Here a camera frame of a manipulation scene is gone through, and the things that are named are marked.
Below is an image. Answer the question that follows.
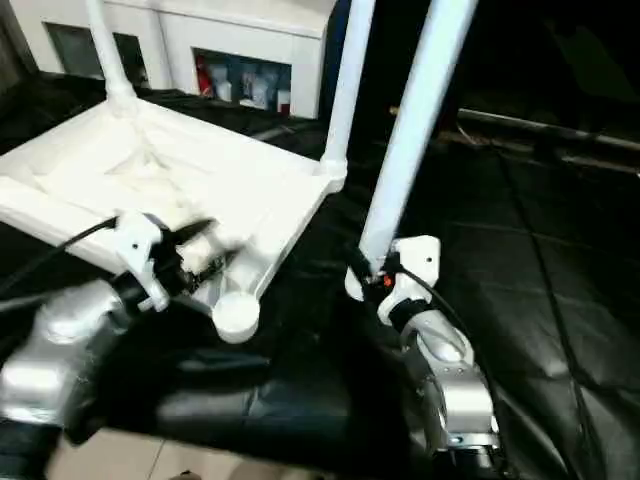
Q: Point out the white plastic table top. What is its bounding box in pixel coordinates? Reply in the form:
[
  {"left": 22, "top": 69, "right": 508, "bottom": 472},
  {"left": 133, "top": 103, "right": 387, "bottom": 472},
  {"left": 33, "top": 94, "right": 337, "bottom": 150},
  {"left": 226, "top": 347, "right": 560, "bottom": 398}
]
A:
[{"left": 0, "top": 97, "right": 349, "bottom": 345}]

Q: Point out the white plastic table leg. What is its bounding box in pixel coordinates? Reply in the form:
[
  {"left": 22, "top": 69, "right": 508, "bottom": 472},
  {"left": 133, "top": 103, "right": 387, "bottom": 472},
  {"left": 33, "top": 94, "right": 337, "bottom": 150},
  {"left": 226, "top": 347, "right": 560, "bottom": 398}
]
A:
[
  {"left": 344, "top": 0, "right": 480, "bottom": 302},
  {"left": 84, "top": 0, "right": 139, "bottom": 115},
  {"left": 319, "top": 0, "right": 376, "bottom": 176}
]

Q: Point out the red bottle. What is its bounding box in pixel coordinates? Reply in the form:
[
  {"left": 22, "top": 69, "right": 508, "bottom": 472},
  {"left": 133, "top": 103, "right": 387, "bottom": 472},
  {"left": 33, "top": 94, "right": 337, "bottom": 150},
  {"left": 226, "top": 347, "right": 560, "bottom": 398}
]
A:
[{"left": 194, "top": 55, "right": 211, "bottom": 96}]

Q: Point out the black mat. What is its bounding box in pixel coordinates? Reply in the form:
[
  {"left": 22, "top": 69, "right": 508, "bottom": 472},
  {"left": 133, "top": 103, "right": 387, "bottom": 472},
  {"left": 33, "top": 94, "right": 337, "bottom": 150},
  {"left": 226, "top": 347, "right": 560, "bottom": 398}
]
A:
[{"left": 0, "top": 69, "right": 640, "bottom": 480}]

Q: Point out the white cabinet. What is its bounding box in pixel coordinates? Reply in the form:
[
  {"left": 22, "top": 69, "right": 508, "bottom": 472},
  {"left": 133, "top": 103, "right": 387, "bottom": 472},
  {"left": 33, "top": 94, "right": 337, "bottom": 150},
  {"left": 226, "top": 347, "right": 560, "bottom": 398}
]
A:
[{"left": 9, "top": 0, "right": 341, "bottom": 120}]

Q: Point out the black box with gold label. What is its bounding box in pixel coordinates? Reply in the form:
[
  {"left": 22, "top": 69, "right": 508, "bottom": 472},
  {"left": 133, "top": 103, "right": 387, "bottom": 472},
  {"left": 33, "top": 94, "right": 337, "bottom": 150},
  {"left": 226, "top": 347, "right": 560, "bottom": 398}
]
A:
[{"left": 349, "top": 0, "right": 461, "bottom": 144}]

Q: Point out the black rod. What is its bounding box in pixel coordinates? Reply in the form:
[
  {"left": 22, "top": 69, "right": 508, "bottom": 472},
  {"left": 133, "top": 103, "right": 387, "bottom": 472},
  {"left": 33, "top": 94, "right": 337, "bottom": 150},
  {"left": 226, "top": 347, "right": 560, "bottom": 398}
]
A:
[{"left": 457, "top": 108, "right": 640, "bottom": 154}]

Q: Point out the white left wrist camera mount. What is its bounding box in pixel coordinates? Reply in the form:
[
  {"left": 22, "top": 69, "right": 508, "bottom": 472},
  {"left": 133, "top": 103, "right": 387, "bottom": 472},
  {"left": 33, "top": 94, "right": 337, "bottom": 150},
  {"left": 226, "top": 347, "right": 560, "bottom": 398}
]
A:
[{"left": 114, "top": 212, "right": 174, "bottom": 311}]

